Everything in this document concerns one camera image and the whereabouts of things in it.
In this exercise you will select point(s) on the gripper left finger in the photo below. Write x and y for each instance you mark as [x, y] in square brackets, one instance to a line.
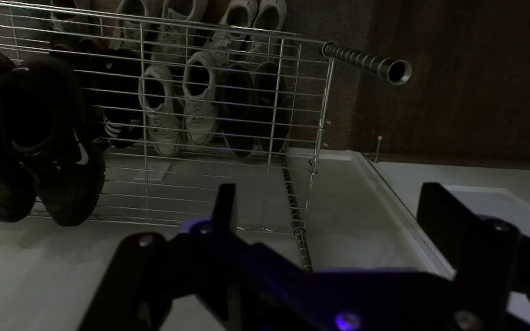
[145, 276]

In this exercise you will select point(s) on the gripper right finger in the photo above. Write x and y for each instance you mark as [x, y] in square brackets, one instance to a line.
[486, 257]

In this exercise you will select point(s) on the white panel door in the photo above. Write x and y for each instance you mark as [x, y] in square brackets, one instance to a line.
[490, 197]

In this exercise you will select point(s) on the black sneaker with white logo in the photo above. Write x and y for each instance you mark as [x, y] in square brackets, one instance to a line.
[58, 151]

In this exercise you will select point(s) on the metal door stop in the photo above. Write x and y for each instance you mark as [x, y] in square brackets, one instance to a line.
[378, 149]

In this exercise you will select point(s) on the black shoe with white stripes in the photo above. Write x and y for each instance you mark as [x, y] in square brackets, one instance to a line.
[115, 101]

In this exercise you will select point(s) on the black slip-on shoe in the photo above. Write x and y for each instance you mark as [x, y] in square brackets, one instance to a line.
[272, 110]
[237, 115]

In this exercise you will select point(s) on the white lace-up sneaker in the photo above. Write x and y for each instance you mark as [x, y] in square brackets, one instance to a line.
[175, 32]
[267, 27]
[230, 32]
[131, 25]

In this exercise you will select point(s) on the grey shoe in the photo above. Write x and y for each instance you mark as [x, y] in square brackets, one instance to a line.
[69, 14]

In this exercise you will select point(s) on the white wall socket plate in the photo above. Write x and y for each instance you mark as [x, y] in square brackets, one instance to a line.
[153, 171]

